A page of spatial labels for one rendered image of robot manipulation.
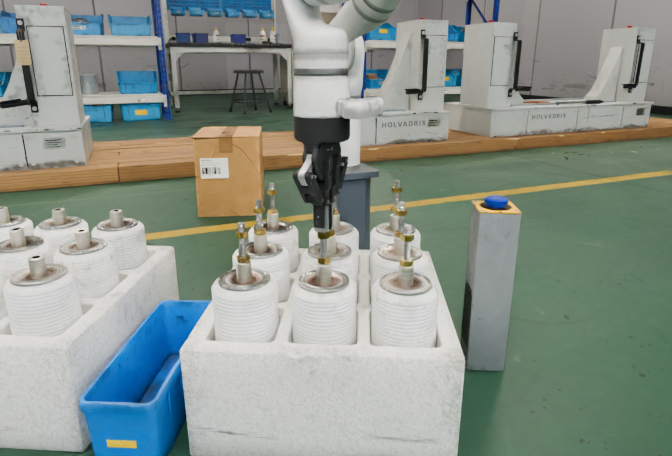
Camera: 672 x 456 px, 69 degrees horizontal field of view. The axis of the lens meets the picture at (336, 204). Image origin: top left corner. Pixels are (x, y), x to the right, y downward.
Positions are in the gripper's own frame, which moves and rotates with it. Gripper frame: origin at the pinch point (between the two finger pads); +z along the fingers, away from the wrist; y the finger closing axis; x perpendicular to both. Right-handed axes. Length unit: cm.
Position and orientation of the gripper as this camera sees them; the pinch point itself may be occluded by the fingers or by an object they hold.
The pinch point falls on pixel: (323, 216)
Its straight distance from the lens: 68.6
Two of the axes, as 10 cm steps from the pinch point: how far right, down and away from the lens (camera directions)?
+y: -4.1, 2.6, -8.7
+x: 9.1, 1.1, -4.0
